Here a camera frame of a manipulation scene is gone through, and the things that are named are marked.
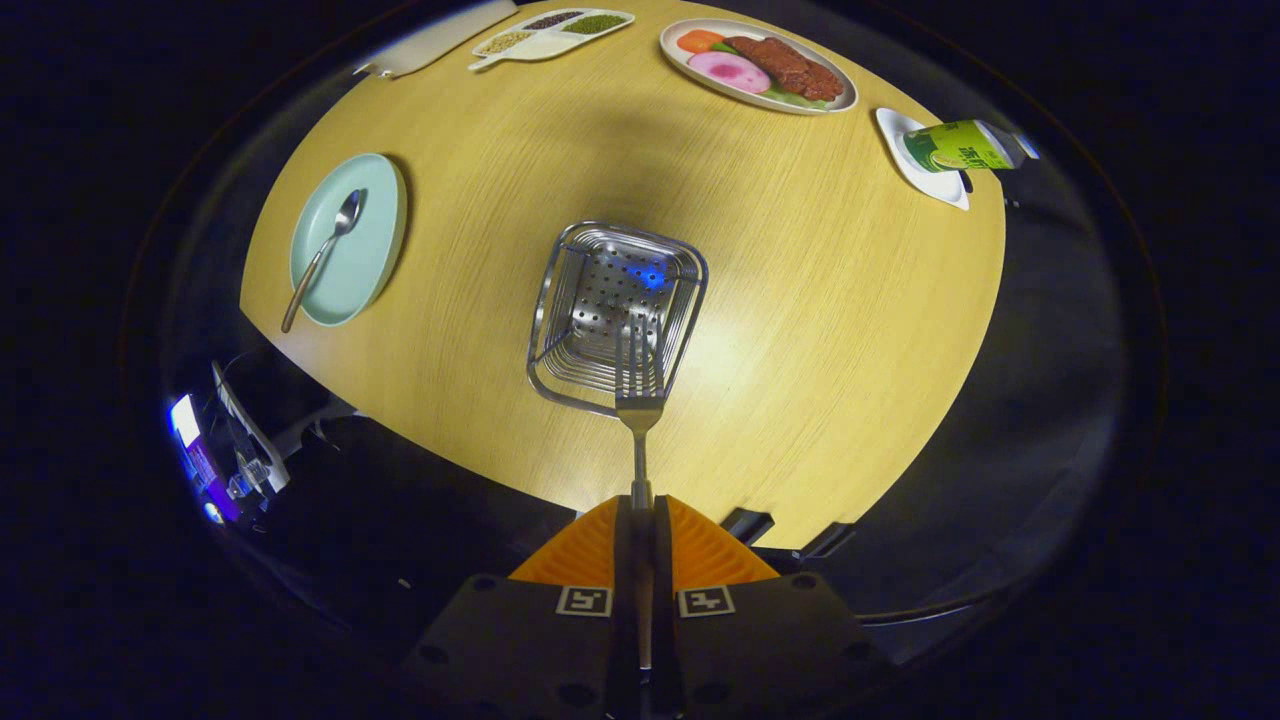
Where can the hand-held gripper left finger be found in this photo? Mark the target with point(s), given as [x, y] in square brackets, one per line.
[622, 600]

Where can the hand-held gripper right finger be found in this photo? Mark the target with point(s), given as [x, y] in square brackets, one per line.
[663, 600]

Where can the metal spoon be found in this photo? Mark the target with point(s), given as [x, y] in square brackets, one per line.
[349, 212]

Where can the black block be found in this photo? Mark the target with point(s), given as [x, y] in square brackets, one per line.
[745, 525]
[828, 540]

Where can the perforated metal basket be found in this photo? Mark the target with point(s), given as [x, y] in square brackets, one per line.
[600, 300]

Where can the white furniture leg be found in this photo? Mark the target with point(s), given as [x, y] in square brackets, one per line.
[310, 430]

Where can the white edged laptop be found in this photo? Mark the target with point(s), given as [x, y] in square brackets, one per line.
[250, 430]

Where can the light green plate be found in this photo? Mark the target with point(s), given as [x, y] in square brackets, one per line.
[370, 250]

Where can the lit screen device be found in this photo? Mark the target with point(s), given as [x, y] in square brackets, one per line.
[185, 420]

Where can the white square coaster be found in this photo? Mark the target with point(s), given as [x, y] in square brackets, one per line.
[930, 185]

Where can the green label drink bottle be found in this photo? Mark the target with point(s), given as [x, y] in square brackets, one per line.
[955, 147]

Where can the white plate of food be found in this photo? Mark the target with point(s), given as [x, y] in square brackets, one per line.
[780, 65]

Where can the white divided dish with beans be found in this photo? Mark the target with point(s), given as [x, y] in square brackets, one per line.
[550, 45]

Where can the white toaster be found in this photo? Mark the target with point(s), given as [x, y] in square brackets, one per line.
[440, 40]

